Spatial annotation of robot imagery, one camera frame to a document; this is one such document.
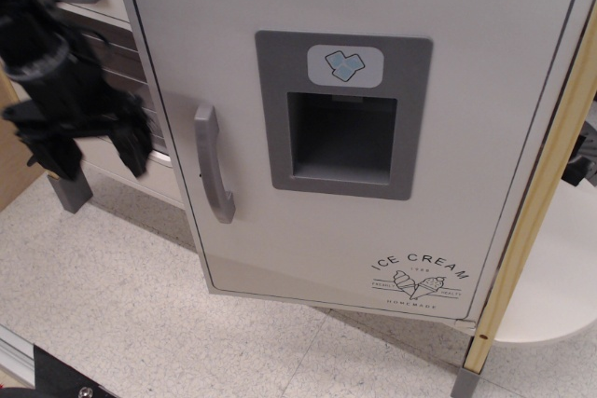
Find white toy oven door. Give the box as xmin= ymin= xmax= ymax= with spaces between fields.
xmin=62 ymin=4 xmax=184 ymax=208

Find white round base plate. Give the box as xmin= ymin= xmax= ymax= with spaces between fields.
xmin=494 ymin=180 xmax=596 ymax=346

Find grey left foot cap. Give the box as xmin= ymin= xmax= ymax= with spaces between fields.
xmin=47 ymin=169 xmax=93 ymax=213

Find grey ice dispenser panel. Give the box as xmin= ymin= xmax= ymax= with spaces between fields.
xmin=256 ymin=30 xmax=433 ymax=200

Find wooden right kitchen post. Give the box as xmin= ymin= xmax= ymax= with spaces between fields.
xmin=464 ymin=0 xmax=596 ymax=374

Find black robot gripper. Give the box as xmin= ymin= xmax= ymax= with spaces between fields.
xmin=1 ymin=0 xmax=152 ymax=181

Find grey fridge door handle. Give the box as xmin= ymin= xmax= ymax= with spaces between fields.
xmin=194 ymin=103 xmax=236 ymax=224

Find aluminium rail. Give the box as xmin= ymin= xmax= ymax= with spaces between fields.
xmin=1 ymin=325 xmax=35 ymax=386

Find grey right foot cap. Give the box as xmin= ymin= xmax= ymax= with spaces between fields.
xmin=451 ymin=367 xmax=480 ymax=398

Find grey black device right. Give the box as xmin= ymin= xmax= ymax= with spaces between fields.
xmin=562 ymin=99 xmax=596 ymax=186

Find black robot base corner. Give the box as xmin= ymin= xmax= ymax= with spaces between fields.
xmin=1 ymin=346 xmax=116 ymax=398

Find white toy fridge door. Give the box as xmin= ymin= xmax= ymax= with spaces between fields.
xmin=127 ymin=0 xmax=591 ymax=326

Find wooden left side panel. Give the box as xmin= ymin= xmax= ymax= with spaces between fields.
xmin=0 ymin=60 xmax=46 ymax=213

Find grey foot cap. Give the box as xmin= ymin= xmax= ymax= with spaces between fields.
xmin=47 ymin=169 xmax=93 ymax=213
xmin=451 ymin=367 xmax=480 ymax=398

